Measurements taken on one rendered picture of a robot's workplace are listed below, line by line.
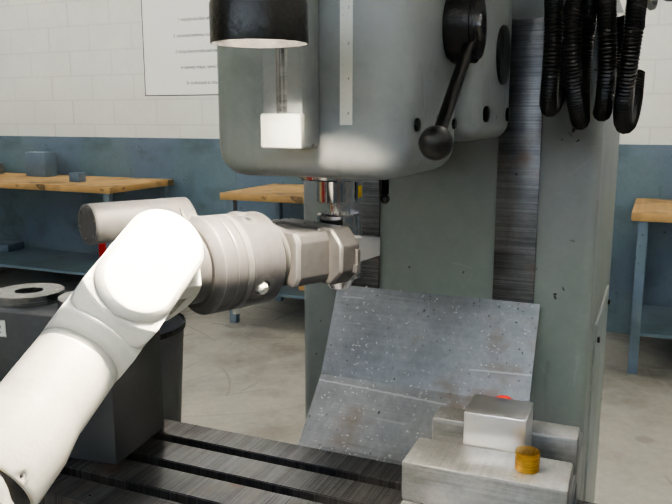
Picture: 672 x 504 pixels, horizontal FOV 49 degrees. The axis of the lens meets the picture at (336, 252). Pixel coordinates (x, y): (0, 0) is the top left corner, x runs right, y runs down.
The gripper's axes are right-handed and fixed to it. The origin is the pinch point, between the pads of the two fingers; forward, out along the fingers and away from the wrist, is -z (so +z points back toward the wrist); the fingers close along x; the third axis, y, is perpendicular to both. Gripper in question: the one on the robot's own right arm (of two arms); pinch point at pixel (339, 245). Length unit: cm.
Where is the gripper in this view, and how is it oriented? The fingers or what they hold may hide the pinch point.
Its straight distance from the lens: 77.3
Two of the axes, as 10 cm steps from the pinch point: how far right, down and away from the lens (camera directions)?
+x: -6.9, -1.3, 7.1
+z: -7.2, 1.1, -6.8
